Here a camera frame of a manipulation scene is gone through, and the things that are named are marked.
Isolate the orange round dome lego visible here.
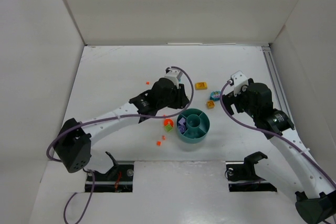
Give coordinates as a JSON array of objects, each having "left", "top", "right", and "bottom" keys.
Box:
[{"left": 163, "top": 118, "right": 174, "bottom": 127}]

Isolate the lime green square lego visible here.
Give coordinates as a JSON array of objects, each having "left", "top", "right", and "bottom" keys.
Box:
[{"left": 164, "top": 124, "right": 173, "bottom": 132}]

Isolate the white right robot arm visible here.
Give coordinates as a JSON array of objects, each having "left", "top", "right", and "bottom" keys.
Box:
[{"left": 220, "top": 72, "right": 335, "bottom": 223}]

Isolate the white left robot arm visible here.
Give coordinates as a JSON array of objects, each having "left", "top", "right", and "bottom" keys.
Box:
[{"left": 52, "top": 78, "right": 190, "bottom": 174}]

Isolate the yellow curved lego brick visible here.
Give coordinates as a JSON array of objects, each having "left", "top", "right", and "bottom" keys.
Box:
[{"left": 195, "top": 82, "right": 208, "bottom": 90}]

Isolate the teal frog lotus lego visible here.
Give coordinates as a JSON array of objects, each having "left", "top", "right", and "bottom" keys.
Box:
[{"left": 210, "top": 91, "right": 221, "bottom": 101}]

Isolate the teal round divided container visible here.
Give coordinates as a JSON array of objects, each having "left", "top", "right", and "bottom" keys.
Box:
[{"left": 176, "top": 108, "right": 211, "bottom": 144}]

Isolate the yellow square lego brick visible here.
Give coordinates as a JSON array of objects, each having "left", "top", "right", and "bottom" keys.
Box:
[{"left": 206, "top": 100, "right": 215, "bottom": 109}]

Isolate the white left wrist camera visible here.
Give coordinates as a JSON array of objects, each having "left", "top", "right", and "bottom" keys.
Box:
[{"left": 164, "top": 68, "right": 183, "bottom": 87}]

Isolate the aluminium rail at right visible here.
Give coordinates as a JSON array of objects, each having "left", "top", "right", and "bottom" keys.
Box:
[{"left": 261, "top": 45, "right": 293, "bottom": 120}]

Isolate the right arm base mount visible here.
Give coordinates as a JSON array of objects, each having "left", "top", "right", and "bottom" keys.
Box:
[{"left": 224, "top": 152, "right": 277, "bottom": 193}]

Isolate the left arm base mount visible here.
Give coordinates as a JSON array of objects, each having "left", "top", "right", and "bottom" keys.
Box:
[{"left": 83, "top": 152, "right": 134, "bottom": 193}]

